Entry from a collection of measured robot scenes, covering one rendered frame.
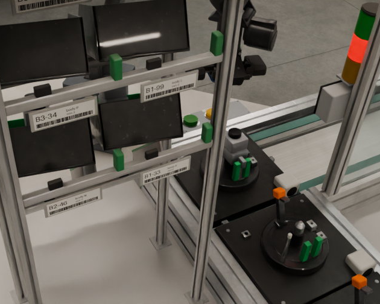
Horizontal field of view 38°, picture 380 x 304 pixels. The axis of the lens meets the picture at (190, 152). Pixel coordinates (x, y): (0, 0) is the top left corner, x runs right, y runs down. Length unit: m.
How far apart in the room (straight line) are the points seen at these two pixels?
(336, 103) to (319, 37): 2.82
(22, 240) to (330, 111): 0.67
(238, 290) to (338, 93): 0.44
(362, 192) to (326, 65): 2.31
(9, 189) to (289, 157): 0.89
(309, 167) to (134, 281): 0.54
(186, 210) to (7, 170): 0.58
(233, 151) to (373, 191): 0.41
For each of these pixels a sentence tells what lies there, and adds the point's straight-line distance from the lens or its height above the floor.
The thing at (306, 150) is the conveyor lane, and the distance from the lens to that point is 1.52.
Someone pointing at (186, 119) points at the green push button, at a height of 0.97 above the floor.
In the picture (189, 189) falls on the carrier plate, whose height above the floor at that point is 0.97.
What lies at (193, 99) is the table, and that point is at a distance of 1.73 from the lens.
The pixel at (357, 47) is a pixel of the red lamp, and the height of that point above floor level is 1.34.
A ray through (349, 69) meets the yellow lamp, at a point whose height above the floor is 1.29.
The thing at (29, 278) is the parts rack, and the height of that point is 1.15.
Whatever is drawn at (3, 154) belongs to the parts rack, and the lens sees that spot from 0.74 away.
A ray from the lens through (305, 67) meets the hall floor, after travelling 3.63.
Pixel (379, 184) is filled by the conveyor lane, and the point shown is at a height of 0.93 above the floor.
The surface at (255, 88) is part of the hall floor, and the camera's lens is 3.35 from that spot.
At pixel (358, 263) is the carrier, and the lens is 1.19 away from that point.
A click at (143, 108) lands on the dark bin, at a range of 0.86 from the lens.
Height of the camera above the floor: 1.88
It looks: 41 degrees down
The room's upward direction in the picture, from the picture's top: 5 degrees clockwise
